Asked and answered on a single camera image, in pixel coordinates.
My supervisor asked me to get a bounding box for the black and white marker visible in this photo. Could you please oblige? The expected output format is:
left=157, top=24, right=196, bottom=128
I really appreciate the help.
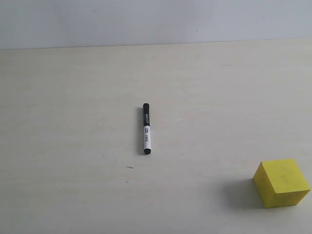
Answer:
left=143, top=103, right=152, bottom=155

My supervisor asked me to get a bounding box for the yellow foam cube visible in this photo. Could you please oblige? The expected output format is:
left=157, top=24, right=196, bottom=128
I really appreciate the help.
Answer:
left=253, top=159, right=311, bottom=208

